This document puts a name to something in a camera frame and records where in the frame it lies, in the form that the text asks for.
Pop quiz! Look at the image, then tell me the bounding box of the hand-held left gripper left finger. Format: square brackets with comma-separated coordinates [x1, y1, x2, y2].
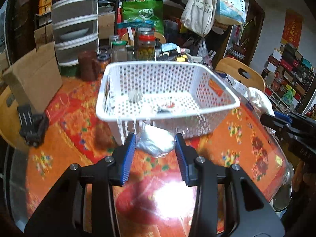
[23, 132, 137, 237]

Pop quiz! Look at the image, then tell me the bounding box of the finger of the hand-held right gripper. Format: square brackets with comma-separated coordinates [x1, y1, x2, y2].
[260, 113, 288, 135]
[274, 111, 293, 123]

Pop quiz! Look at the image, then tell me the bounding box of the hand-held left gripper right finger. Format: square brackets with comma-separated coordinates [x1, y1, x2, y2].
[174, 133, 285, 237]

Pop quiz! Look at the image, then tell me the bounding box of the white plastic bag bundle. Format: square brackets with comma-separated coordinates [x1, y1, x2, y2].
[244, 87, 275, 116]

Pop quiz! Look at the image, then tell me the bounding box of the clear plastic packet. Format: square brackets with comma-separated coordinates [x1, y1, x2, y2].
[136, 125, 176, 157]

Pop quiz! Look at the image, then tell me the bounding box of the red and white label packet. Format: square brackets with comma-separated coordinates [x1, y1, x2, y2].
[158, 101, 177, 111]

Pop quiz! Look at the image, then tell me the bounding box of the white ribbed small cup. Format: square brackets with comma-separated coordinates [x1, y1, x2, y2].
[128, 90, 142, 103]

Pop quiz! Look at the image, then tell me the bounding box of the white perforated plastic basket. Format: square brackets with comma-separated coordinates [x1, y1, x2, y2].
[95, 61, 241, 146]

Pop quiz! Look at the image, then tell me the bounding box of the shelf with boxes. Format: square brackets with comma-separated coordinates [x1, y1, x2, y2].
[262, 43, 316, 114]

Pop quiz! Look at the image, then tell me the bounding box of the red printed tablecloth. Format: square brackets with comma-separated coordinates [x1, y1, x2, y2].
[25, 76, 290, 237]

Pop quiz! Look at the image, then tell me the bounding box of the potted plant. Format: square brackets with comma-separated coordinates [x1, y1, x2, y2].
[234, 17, 257, 60]

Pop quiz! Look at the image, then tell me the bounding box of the clear plastic bag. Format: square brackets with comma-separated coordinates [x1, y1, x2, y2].
[197, 39, 214, 67]

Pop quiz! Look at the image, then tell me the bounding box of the dark red sauce jar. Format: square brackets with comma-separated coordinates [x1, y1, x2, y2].
[78, 51, 98, 81]

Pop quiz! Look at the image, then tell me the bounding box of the black clamp stand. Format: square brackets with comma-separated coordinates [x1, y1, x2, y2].
[17, 105, 50, 147]

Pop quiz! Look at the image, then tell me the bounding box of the glass jar with green lid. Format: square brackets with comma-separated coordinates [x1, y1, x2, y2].
[111, 41, 127, 62]

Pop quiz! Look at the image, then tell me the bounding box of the glass jar with red lid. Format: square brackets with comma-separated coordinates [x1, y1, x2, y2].
[136, 35, 156, 61]

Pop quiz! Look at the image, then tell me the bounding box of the light blue packet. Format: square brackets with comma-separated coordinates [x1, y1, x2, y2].
[162, 43, 178, 53]

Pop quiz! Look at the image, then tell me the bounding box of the blue printed paper bag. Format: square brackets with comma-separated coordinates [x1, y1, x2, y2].
[215, 0, 247, 25]

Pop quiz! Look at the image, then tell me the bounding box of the open cardboard box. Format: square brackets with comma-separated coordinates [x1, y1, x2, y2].
[2, 42, 63, 114]

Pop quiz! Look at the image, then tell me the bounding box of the plain wooden chair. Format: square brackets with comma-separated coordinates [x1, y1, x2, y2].
[0, 86, 30, 151]

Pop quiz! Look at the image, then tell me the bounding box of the clear glass jar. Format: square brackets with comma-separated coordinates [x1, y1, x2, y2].
[134, 27, 155, 39]

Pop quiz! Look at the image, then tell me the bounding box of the beige canvas tote bag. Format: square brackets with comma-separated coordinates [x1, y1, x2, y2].
[180, 0, 219, 37]

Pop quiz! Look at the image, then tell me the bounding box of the brown cardboard box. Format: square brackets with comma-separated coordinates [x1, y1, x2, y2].
[97, 11, 116, 40]

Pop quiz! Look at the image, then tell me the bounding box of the green shopping bag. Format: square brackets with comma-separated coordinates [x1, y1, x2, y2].
[120, 0, 165, 35]

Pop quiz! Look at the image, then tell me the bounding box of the stacked drawer organiser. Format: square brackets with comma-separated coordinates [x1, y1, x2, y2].
[51, 0, 99, 67]

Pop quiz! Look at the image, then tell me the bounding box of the wooden chair with handle cutout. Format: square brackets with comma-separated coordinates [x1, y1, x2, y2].
[215, 57, 266, 93]

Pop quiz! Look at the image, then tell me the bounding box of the red wall poster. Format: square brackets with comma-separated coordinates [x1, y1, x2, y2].
[281, 9, 304, 50]

